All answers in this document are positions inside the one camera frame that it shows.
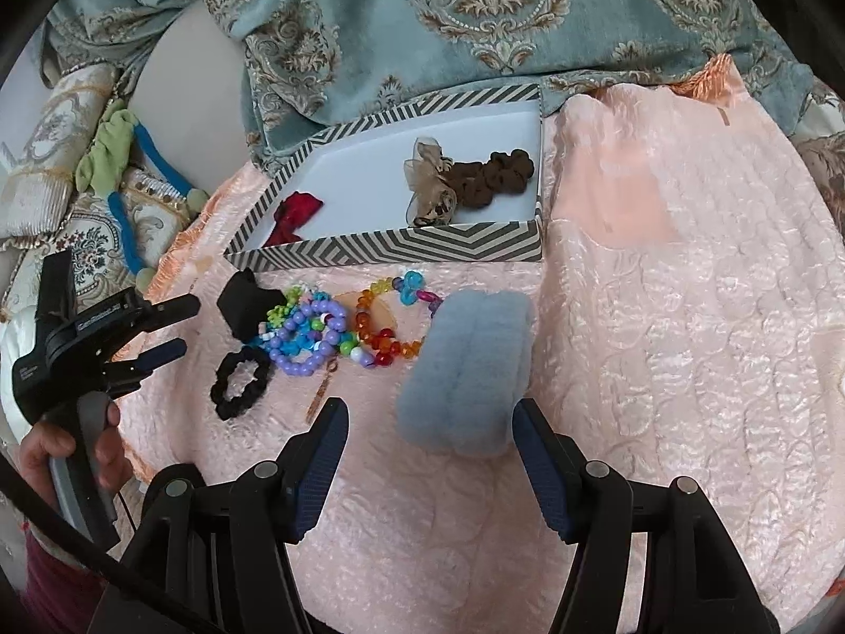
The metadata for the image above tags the tan fan-shaped patch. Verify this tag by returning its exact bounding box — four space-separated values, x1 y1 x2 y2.
370 296 400 338

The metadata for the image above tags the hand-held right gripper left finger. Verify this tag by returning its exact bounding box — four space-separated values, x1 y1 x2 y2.
99 396 351 634

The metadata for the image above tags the thin copper hairpin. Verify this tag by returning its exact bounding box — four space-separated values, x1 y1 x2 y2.
305 360 341 421

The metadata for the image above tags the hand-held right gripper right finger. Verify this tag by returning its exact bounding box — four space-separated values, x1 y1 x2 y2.
511 397 780 634

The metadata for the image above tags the black scrunchie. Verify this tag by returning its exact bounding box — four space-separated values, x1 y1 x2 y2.
210 347 275 420

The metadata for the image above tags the chevron striped cardboard box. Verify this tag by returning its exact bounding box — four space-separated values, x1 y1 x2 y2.
224 83 546 272

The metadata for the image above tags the black cable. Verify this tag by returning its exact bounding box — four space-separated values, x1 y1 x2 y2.
0 455 199 634

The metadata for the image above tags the blue bead bracelet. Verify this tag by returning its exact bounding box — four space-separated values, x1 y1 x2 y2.
285 332 334 358

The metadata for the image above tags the black fabric hair clip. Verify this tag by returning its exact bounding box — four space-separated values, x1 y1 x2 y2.
217 269 277 344

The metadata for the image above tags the beige floral cushion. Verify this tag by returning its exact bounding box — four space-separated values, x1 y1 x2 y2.
0 62 207 321

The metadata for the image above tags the person's left hand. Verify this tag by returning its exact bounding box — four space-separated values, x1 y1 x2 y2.
16 402 134 533

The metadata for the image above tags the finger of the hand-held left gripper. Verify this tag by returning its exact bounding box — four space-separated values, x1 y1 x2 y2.
99 294 201 359
109 337 187 398

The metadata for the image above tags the green and blue plush toy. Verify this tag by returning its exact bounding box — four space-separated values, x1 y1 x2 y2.
74 107 211 292

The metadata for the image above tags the red scrunchie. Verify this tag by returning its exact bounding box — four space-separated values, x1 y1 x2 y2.
266 191 326 247

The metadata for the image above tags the teal damask blanket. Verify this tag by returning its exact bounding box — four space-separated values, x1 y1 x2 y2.
46 0 845 169

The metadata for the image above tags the mixed colour bead bracelet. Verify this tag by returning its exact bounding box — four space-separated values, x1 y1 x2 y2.
315 317 371 366

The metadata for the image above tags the rainbow orange bead bracelet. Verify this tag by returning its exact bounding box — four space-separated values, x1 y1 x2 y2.
354 269 443 367

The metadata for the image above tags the plain cream pillow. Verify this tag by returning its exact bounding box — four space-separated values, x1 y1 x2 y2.
125 0 260 194

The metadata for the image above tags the brown scrunchie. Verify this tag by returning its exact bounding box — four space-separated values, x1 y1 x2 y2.
452 148 537 207

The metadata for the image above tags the purple bead bracelet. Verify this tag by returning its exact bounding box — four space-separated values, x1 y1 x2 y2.
267 300 349 377

